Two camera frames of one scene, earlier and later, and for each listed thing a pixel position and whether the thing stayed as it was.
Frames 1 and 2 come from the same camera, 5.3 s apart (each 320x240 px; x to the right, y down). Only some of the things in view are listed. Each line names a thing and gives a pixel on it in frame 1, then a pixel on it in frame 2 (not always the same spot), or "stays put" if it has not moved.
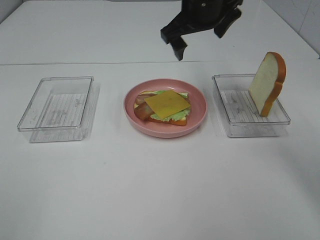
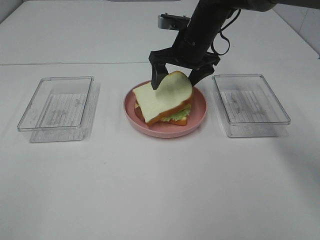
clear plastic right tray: (240, 113) stays put
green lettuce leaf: (179, 116) stays put
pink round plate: (198, 108) stays put
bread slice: (266, 84) -> (175, 92)
